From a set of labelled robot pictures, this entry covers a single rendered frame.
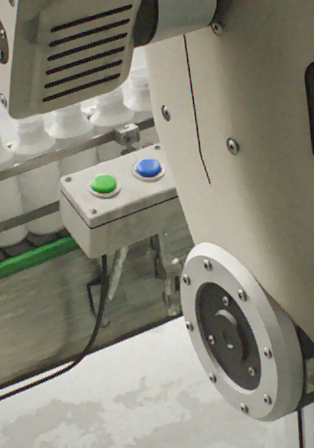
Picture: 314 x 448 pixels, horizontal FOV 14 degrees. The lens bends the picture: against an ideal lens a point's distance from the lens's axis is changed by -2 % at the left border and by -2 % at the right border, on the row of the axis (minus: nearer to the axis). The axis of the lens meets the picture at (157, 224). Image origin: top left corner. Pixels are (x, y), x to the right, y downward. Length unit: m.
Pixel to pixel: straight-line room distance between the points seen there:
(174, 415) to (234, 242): 2.03
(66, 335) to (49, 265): 0.11
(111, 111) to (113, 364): 1.63
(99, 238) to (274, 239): 0.59
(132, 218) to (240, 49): 0.66
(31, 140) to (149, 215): 0.20
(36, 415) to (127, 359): 0.31
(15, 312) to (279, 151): 0.81
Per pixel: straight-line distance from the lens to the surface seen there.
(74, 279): 1.65
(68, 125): 1.61
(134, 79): 1.66
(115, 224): 1.47
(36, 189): 1.60
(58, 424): 3.01
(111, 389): 3.10
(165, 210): 1.50
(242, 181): 0.89
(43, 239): 1.63
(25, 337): 1.65
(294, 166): 0.88
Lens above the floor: 1.73
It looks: 27 degrees down
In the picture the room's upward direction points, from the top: 8 degrees counter-clockwise
